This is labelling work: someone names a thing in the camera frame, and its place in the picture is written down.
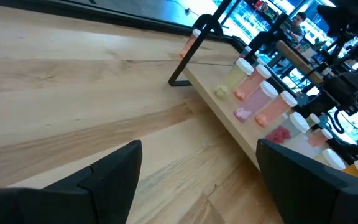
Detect purple bottle pink pills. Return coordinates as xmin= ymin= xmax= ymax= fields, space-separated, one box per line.
xmin=233 ymin=80 xmax=279 ymax=123

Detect person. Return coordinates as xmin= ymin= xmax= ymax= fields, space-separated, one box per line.
xmin=249 ymin=11 xmax=308 ymax=52

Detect salmon bottle orange pills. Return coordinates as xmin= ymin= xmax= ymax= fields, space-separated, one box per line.
xmin=254 ymin=90 xmax=298 ymax=128

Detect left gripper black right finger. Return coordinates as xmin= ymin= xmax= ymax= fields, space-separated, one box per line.
xmin=255 ymin=139 xmax=358 ymax=224

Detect black aluminium table frame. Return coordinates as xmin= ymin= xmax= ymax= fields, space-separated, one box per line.
xmin=0 ymin=0 xmax=245 ymax=47

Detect wooden shelf black frame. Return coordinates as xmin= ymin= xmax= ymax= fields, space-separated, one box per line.
xmin=168 ymin=0 xmax=326 ymax=170

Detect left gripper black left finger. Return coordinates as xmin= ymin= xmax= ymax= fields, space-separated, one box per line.
xmin=26 ymin=140 xmax=143 ymax=224

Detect yellow medicine bottle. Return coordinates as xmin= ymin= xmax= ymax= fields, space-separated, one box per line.
xmin=314 ymin=147 xmax=347 ymax=171

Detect small jar with pink contents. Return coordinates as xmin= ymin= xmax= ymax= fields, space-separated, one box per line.
xmin=265 ymin=111 xmax=310 ymax=146

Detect yellow-green medicine bottle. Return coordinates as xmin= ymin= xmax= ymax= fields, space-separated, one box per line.
xmin=305 ymin=112 xmax=321 ymax=129

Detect black cable loop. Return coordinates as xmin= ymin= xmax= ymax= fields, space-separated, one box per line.
xmin=192 ymin=14 xmax=225 ymax=37

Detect salmon medicine bottle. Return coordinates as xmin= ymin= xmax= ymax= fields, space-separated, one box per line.
xmin=307 ymin=128 xmax=334 ymax=149

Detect wooden background desk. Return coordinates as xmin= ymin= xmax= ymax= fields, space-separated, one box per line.
xmin=273 ymin=39 xmax=324 ymax=86

